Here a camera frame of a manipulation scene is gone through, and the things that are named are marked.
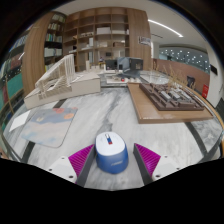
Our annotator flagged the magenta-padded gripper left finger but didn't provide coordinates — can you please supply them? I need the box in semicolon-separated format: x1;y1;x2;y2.
45;143;98;188

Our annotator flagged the red sign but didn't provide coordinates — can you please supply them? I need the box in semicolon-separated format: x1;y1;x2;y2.
201;84;210;99

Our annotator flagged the group of small ceiling lights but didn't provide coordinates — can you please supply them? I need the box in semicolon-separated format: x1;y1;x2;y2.
159;48;210;68

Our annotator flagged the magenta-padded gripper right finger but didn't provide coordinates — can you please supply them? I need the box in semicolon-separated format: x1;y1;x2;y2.
132;142;183;187

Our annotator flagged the wooden display shelf unit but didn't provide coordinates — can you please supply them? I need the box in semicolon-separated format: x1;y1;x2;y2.
63;7;153;73

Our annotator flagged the white slatted architectural model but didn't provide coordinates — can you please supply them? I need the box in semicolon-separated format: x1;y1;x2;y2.
23;53;102;110

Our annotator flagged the brown architectural model on board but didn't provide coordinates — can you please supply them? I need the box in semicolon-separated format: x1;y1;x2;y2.
127;82;214;125

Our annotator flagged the blue and white computer mouse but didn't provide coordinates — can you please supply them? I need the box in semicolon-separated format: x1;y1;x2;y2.
95;131;130;175

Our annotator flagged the bookcase with coloured books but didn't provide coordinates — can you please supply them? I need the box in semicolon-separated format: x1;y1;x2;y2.
0;31;28;134

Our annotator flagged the flat white site model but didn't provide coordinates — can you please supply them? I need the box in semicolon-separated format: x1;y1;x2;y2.
104;71;143;85

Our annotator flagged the wooden bookshelf with pale books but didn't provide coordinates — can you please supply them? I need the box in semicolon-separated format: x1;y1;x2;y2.
43;12;68;73

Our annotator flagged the grey box architectural model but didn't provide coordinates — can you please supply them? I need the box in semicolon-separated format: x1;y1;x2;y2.
114;56;144;72

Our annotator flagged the poster on wooden panel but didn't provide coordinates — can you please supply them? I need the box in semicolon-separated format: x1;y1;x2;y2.
138;35;152;47

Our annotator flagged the black wall screen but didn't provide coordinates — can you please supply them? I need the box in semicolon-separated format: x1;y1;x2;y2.
209;63;219;76

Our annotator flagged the long ceiling light strip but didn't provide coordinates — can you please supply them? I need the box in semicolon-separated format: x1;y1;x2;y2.
147;18;185;38

